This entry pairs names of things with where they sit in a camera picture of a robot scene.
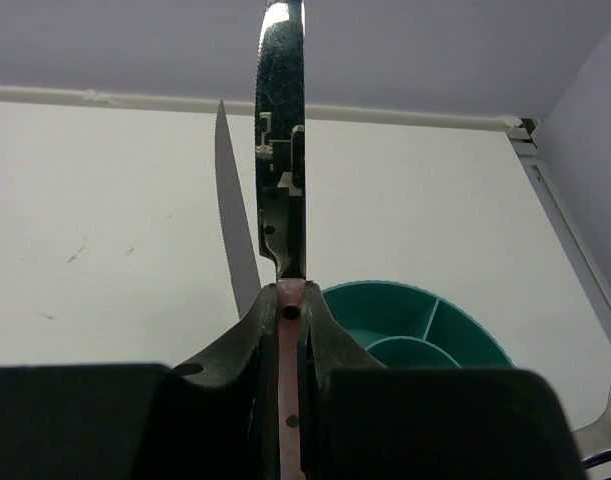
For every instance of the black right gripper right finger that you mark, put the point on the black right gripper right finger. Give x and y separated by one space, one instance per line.
361 419

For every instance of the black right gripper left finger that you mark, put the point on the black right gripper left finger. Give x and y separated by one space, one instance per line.
212 417

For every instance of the silver spoon pink handle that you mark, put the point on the silver spoon pink handle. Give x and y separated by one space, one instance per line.
596 435

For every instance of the knife with pink handle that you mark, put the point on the knife with pink handle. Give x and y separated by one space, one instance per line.
280 192

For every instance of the teal round utensil holder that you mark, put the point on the teal round utensil holder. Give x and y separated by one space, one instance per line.
403 326

